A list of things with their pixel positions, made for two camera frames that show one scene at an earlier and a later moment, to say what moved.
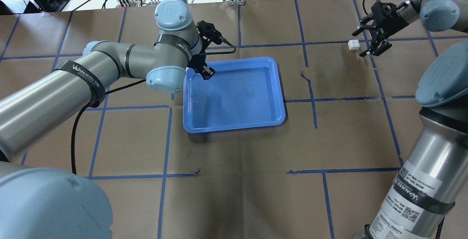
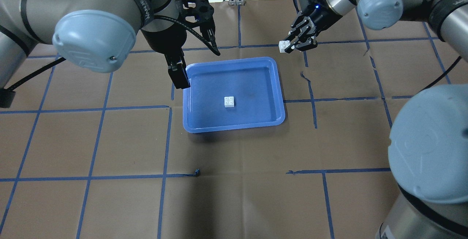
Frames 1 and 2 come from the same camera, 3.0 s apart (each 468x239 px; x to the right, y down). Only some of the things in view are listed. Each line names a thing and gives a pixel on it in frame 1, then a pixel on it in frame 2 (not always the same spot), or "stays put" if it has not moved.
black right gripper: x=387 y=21 to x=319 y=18
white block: x=354 y=45 to x=283 y=44
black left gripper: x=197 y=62 to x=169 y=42
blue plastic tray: x=241 y=93 stays put
